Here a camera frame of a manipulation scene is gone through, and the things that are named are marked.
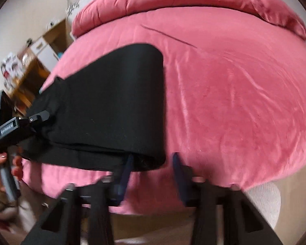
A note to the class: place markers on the light wooden desk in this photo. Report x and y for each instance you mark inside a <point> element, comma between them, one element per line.
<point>58,33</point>

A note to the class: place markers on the white fluffy rug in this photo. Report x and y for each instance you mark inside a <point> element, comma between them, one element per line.
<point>264,204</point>

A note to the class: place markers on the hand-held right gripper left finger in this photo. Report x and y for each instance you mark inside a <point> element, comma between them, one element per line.
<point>125,176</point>

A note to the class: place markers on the black pants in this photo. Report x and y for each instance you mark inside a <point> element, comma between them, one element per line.
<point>104,102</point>

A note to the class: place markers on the grey and white headboard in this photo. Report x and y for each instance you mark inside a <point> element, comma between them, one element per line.
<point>72,12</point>

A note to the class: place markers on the pink ruffled pillow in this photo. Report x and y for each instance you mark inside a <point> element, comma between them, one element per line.
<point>283,12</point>

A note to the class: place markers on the bed with pink sheet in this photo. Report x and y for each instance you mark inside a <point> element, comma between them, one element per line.
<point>232,94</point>

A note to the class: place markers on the dark wooden table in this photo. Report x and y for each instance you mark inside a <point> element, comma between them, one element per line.
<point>28,81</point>

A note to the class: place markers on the teal bowl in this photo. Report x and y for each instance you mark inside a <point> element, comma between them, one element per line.
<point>59,55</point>

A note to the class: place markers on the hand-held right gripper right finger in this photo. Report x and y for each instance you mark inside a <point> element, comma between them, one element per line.
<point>179,178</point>

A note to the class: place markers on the white cabinet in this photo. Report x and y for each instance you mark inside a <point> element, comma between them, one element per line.
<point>42,49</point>

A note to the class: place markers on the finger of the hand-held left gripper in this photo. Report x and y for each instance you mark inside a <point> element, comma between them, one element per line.
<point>39,116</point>

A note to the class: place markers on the printed cardboard box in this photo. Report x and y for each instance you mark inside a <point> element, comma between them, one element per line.
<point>11,69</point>

